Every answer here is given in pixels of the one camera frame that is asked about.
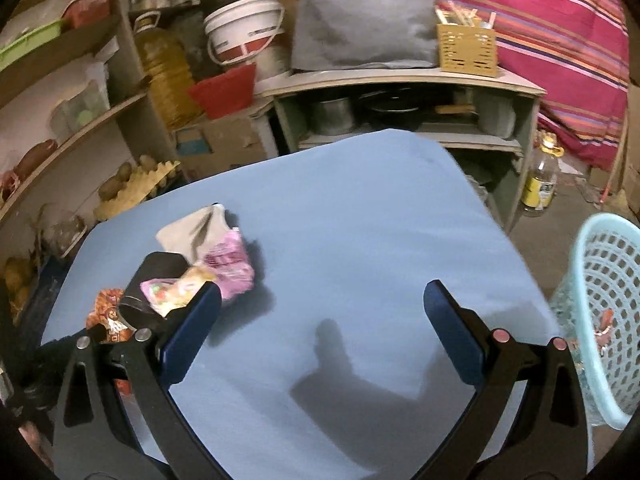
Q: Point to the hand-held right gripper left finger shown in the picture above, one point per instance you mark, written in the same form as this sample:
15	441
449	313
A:
192	330

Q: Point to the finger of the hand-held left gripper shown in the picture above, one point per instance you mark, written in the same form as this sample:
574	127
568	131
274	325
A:
162	265
137	312

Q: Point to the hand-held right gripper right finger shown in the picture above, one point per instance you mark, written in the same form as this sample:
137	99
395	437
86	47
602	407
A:
452	330

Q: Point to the orange patterned wrapper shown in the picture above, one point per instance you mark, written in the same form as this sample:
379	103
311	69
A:
107	312

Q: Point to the yellow pink snack wrapper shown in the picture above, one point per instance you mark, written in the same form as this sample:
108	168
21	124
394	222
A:
175	292

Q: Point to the white paper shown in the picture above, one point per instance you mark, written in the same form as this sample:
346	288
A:
187	230

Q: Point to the pink printed wrapper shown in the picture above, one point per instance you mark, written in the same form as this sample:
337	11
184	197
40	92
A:
230	265

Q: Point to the red wrapper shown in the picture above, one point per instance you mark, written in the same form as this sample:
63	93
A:
605	327

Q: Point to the light blue plastic laundry basket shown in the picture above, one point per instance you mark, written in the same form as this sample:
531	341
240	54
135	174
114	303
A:
607	280

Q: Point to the person's left forearm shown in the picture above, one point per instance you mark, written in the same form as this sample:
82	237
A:
37	442

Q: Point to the dark blue plastic crate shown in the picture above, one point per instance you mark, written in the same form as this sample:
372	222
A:
47	285

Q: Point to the yellow egg tray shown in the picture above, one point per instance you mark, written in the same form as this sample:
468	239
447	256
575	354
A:
150	180

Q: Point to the pile of potatoes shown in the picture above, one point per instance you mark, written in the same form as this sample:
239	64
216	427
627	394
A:
117	182

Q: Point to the light blue tablecloth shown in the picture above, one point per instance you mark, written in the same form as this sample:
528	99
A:
350	240

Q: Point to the cardboard box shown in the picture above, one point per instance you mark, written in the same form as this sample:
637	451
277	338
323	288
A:
225	140

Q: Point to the curved wooden corner shelf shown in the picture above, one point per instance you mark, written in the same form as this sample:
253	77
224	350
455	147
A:
75	130

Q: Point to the red net bag sweet potatoes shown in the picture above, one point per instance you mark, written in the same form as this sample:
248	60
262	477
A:
30	162

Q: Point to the clear bottle yellow cap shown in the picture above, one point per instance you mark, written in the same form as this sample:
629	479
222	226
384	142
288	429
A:
541	185

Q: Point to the clear plastic container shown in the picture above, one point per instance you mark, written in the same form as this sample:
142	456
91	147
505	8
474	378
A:
80	110

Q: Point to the red plastic bowl basket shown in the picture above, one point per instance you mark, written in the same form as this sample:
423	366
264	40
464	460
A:
222	92

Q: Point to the yellow oil bottle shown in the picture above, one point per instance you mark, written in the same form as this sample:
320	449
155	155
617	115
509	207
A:
165	70

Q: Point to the narrow wooden shelf unit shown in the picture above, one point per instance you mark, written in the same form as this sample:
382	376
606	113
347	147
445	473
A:
130	50

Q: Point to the grey metal container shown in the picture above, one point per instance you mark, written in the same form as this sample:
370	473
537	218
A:
496	115

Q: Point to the small metal pot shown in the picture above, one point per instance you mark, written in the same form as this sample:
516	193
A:
331	116

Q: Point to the plain white bucket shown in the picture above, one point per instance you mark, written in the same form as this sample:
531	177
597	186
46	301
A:
272	62

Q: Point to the dark frying pan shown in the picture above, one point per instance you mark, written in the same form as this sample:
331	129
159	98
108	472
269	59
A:
390	102

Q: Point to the white plastic bucket red label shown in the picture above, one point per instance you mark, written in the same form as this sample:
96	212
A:
245	27

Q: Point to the low wooden cabinet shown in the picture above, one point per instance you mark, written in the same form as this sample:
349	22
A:
400	82

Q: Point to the green plastic tray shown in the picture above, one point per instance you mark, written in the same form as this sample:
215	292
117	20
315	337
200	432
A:
27	45

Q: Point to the small red plastic basket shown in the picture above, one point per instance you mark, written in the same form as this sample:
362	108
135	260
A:
87	10

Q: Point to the yellow perforated utensil holder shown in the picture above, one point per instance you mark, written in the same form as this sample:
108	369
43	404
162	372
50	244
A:
467	52

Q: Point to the pink striped cloth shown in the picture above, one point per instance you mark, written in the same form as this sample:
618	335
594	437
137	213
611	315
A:
550	40

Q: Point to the bundle of white utensils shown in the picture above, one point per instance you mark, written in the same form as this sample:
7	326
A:
465	16

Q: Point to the grey fabric cover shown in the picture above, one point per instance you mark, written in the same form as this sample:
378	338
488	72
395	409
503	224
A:
362	20

